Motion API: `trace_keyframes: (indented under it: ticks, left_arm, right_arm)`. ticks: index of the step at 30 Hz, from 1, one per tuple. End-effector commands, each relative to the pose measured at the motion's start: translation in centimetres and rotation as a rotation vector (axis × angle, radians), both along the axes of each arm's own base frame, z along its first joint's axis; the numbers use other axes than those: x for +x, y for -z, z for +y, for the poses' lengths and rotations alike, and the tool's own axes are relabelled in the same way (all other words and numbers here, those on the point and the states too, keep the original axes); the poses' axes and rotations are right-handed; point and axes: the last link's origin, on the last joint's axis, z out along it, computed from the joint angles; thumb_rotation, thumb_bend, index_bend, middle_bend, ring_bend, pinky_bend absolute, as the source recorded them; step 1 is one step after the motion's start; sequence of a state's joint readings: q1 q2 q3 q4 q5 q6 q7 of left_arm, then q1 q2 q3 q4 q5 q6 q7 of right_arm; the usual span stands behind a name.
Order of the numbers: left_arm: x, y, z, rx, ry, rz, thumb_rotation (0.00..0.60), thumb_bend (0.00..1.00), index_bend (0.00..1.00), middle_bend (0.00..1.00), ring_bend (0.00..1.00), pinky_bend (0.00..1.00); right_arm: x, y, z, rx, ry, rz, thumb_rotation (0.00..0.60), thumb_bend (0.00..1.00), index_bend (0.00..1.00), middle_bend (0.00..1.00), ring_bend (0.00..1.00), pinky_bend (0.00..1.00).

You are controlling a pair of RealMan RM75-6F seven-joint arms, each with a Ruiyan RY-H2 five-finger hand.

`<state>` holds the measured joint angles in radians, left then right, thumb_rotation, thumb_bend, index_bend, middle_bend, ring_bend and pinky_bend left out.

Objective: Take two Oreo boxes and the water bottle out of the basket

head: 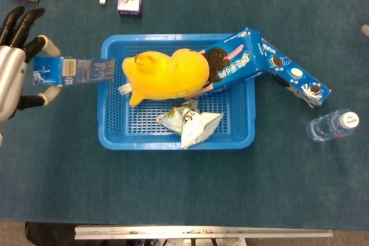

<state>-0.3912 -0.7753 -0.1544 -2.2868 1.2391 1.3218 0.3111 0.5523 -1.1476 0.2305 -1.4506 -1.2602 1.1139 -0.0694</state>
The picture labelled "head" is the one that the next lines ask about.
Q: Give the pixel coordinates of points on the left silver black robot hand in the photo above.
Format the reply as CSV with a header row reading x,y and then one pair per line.
x,y
10,76

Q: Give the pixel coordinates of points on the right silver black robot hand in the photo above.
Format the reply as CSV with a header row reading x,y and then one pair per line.
x,y
365,29

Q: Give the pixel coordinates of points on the blue Oreo box with barcode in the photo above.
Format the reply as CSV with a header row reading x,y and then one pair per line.
x,y
86,70

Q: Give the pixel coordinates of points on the long blue Oreo box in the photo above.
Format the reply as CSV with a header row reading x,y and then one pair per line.
x,y
299,76

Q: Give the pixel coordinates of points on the clear plastic water bottle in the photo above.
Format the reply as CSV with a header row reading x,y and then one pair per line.
x,y
328,126

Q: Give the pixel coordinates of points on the black robot base cover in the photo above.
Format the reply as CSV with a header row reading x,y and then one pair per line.
x,y
49,234

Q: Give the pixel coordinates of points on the blue plastic perforated basket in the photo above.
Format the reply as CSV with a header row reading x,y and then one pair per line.
x,y
144,139

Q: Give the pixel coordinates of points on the blue Oreo box pink stripe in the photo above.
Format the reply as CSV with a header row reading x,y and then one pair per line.
x,y
239,61

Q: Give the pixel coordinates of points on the yellow plush duck toy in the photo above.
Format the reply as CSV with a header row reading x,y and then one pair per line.
x,y
173,79

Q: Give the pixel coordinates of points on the crumpled white snack bag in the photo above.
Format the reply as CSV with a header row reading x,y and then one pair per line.
x,y
193,128

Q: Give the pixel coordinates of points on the aluminium profile rail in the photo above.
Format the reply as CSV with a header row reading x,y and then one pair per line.
x,y
201,232

